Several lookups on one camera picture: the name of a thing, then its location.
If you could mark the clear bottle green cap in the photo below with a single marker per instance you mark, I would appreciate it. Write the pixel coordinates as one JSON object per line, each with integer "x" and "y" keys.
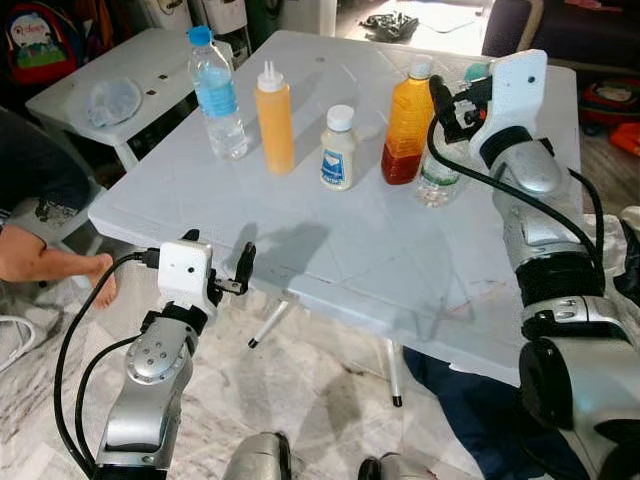
{"x": 438, "y": 185}

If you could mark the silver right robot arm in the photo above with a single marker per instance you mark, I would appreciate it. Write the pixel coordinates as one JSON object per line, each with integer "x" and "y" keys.
{"x": 560, "y": 380}

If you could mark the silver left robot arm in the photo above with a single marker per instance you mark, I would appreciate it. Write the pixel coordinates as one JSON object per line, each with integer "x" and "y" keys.
{"x": 150, "y": 400}

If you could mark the amber drink bottle white cap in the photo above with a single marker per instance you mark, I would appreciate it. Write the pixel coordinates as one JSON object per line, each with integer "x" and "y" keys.
{"x": 405, "y": 130}

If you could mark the black object on floor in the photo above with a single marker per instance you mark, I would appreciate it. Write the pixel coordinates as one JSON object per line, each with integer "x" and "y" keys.
{"x": 390, "y": 26}

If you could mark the large white plastic table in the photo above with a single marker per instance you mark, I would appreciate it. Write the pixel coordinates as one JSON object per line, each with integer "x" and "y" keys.
{"x": 340, "y": 240}

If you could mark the dark purple chair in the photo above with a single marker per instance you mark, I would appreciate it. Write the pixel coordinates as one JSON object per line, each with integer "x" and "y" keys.
{"x": 570, "y": 30}

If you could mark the small white mayonnaise bottle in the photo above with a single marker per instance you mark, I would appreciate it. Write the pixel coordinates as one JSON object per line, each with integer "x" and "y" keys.
{"x": 338, "y": 155}

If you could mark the red toy bag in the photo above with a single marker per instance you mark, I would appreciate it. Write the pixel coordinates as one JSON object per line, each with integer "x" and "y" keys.
{"x": 612, "y": 102}

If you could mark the blue cap water bottle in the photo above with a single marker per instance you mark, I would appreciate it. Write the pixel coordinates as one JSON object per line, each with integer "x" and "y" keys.
{"x": 218, "y": 100}

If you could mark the orange sauce squeeze bottle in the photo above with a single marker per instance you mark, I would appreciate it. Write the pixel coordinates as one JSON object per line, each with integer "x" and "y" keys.
{"x": 274, "y": 125}

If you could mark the person's bare foot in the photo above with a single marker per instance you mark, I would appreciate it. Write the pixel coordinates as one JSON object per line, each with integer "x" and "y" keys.
{"x": 50, "y": 262}

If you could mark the orange plastic object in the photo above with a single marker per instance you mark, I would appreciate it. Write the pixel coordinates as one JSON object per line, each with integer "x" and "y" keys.
{"x": 626, "y": 138}

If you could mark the clear plastic bag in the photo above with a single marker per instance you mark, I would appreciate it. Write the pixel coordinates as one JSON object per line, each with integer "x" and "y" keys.
{"x": 112, "y": 102}

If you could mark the small white plastic table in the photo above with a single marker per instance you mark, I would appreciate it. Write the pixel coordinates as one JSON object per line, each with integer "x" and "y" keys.
{"x": 150, "y": 75}

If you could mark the person's leg dark trousers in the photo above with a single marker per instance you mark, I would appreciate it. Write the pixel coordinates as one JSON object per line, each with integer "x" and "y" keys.
{"x": 35, "y": 160}

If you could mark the silver robot left leg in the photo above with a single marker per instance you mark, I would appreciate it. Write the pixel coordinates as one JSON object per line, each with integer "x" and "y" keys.
{"x": 258, "y": 458}

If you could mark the silver robot leg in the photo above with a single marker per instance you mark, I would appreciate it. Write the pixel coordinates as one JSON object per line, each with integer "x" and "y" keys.
{"x": 258, "y": 458}
{"x": 400, "y": 468}

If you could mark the red children's backpack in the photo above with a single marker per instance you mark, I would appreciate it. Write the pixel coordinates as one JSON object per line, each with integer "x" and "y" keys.
{"x": 40, "y": 45}

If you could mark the silver robot right leg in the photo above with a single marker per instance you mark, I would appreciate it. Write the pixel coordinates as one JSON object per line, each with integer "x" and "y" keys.
{"x": 400, "y": 468}

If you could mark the dark blue cloth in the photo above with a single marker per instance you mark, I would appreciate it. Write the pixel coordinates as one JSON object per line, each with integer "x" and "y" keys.
{"x": 480, "y": 420}

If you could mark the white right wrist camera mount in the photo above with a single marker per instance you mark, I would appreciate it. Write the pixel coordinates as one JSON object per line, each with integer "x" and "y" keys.
{"x": 515, "y": 90}

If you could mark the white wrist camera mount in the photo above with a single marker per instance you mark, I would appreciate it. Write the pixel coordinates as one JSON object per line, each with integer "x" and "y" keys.
{"x": 515, "y": 90}
{"x": 185, "y": 272}

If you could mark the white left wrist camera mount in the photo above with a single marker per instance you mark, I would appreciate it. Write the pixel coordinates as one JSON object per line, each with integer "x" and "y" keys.
{"x": 185, "y": 272}

